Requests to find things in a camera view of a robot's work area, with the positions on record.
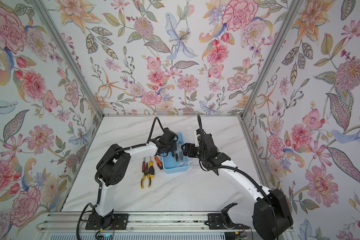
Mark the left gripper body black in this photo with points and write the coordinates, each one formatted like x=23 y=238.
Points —
x=171 y=147

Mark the aluminium mounting rail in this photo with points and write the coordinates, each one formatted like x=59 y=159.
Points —
x=137 y=222

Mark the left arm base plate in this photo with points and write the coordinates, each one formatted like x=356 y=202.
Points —
x=114 y=222

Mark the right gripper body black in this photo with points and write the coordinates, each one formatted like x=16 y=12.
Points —
x=205 y=158

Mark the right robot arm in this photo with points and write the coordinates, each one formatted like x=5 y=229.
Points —
x=264 y=210

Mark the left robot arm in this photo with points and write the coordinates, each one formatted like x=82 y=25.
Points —
x=112 y=167

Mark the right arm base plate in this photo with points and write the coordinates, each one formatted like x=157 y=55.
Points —
x=221 y=222

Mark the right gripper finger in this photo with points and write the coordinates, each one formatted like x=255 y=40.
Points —
x=188 y=147
x=190 y=153

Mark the blue transparent plastic toolbox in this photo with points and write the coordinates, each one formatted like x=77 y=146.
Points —
x=175 y=161

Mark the yellow handle pliers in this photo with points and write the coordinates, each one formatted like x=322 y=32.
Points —
x=149 y=174

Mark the orange black screwdriver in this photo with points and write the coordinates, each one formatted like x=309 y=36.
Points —
x=159 y=163

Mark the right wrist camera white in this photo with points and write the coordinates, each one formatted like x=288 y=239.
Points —
x=197 y=134

